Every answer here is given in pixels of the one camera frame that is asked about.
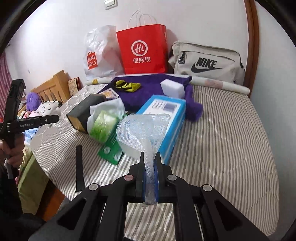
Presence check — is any dark green gold box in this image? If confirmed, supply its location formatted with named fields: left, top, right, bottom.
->
left=66, top=94, right=107, bottom=133

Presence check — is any person's left hand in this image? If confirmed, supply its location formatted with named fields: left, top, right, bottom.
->
left=1, top=134, right=25, bottom=169

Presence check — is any wooden headboard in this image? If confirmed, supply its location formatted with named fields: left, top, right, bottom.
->
left=31, top=70, right=70, bottom=103

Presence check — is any white Miniso plastic bag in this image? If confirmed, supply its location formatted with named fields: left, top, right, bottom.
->
left=83, top=25, right=124, bottom=81

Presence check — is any purple towel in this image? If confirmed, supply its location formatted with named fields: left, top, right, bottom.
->
left=100, top=74, right=203, bottom=121

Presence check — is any red Haidilao paper bag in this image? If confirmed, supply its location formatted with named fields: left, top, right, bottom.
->
left=116, top=24, right=168, bottom=74

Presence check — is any purple plush toy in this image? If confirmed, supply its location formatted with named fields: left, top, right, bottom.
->
left=26, top=92, right=42, bottom=111

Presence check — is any white spotted pillow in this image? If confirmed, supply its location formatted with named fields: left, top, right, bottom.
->
left=36, top=101, right=61, bottom=116

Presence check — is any green tissue pack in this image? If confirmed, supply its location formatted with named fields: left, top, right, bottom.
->
left=89, top=110, right=119, bottom=144

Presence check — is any rolled patterned mat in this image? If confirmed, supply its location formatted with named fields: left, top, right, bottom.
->
left=83, top=76, right=250, bottom=95

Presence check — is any green bed sheet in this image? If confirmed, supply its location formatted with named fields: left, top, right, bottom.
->
left=17, top=146, right=49, bottom=214

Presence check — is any colourful floral quilt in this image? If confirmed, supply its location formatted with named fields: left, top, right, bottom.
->
left=16, top=112, right=44, bottom=145

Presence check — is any yellow black pouch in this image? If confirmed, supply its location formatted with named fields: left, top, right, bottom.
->
left=113, top=80, right=141, bottom=93

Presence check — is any white wall switch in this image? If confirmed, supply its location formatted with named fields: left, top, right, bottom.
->
left=103, top=0, right=118, bottom=10

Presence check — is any clear foam net sleeve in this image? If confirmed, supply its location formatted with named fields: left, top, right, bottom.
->
left=116, top=114, right=166, bottom=205

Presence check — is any grey Nike bag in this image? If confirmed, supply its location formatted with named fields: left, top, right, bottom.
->
left=169, top=41, right=245, bottom=85

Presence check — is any white sponge block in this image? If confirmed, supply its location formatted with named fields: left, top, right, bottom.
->
left=160, top=79, right=185, bottom=99

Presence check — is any white sock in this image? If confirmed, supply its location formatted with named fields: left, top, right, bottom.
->
left=87, top=97, right=125, bottom=134

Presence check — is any blue white carton box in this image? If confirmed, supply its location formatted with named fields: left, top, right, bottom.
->
left=137, top=95, right=186, bottom=165

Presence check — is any small snack packet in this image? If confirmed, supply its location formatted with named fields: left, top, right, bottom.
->
left=99, top=88, right=119, bottom=99

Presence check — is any green flat packet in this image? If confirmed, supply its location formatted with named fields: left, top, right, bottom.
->
left=98, top=132, right=123, bottom=165

